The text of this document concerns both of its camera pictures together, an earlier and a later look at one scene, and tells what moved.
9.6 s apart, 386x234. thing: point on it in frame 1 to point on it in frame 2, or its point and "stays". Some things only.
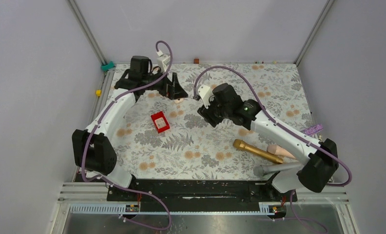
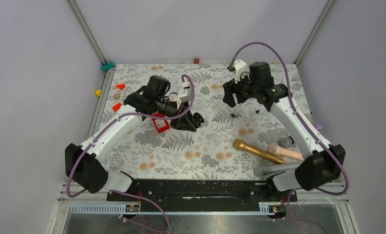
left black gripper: (172, 91) to (185, 122)
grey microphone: (260, 170) stays
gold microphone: (258, 151) stays
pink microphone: (277, 150) stays
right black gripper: (208, 116) to (231, 87)
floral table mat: (157, 137) stays
